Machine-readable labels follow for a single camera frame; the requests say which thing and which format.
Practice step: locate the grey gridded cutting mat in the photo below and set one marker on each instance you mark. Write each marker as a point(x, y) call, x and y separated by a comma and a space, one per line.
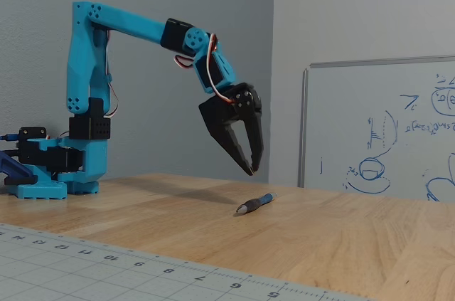
point(71, 272)

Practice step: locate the dark pen with silver tip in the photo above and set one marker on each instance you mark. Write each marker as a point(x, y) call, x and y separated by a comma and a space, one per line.
point(254, 204)

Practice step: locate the whiteboard with blue drawings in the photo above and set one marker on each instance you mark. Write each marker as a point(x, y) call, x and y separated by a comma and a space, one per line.
point(355, 101)

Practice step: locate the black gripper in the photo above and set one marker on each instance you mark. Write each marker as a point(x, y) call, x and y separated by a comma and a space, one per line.
point(220, 112)

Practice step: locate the dark blue table clamp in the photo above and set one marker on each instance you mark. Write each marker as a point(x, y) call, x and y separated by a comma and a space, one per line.
point(14, 170)

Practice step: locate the dark grey backdrop board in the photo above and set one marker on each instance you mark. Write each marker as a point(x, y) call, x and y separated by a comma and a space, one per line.
point(195, 13)

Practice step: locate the blue five-joint robot arm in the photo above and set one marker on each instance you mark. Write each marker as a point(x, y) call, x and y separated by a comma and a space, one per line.
point(80, 66)

